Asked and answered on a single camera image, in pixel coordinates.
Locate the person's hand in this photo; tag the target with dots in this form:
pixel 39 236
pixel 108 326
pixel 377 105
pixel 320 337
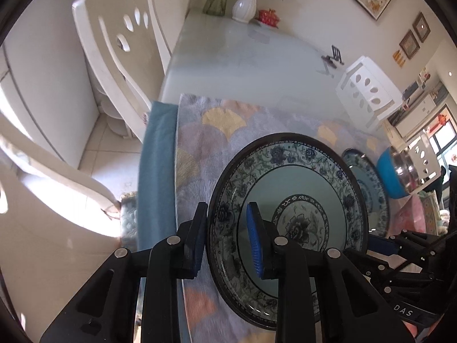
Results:
pixel 419 334

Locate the large blue floral plate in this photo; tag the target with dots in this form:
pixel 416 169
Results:
pixel 373 192

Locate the black phone stand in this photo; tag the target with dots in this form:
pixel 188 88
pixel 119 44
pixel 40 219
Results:
pixel 334 59

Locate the blue steel bowl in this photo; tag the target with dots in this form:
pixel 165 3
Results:
pixel 392 176

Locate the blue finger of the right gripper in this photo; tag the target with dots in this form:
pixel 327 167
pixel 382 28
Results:
pixel 384 246

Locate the upper small framed picture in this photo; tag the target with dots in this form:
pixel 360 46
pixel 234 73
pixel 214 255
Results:
pixel 421 27

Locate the blue table cloth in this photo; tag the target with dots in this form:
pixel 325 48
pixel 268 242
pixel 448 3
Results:
pixel 156 190

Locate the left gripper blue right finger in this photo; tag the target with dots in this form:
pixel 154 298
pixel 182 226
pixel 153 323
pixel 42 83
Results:
pixel 261 237

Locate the small framed picture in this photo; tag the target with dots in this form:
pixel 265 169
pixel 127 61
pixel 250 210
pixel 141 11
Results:
pixel 421 27
pixel 409 45

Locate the fan pattern table mat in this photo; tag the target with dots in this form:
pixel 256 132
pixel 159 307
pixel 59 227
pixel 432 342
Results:
pixel 210 132

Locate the white chair far right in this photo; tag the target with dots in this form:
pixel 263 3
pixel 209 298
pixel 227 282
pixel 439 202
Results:
pixel 368 95

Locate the red lidded sugar bowl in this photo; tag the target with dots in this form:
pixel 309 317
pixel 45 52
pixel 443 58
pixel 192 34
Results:
pixel 268 18

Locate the white ribbed vase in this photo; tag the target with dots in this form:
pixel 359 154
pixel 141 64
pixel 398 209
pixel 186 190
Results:
pixel 243 11

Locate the lower small framed picture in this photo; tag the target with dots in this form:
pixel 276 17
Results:
pixel 409 45

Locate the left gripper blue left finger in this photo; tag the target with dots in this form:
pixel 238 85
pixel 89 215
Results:
pixel 194 244

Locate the white chair near right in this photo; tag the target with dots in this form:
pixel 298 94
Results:
pixel 415 163

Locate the white chair near left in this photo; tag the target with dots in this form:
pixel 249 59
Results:
pixel 45 258

